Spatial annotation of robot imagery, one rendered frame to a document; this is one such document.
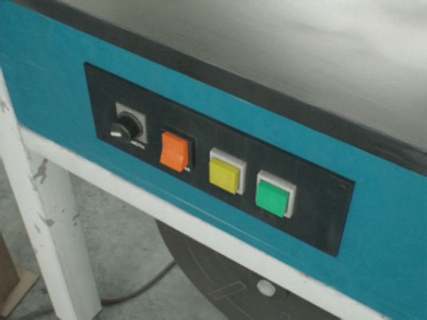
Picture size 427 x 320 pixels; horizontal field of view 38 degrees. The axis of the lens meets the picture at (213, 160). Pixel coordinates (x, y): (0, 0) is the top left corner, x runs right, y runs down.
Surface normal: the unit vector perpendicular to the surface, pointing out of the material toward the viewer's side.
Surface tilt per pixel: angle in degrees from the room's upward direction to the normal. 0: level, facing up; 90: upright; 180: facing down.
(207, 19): 0
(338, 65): 0
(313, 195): 90
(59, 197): 90
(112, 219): 0
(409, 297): 90
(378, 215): 90
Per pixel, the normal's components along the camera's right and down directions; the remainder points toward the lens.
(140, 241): 0.00, -0.70
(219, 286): -0.55, 0.60
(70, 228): 0.84, 0.40
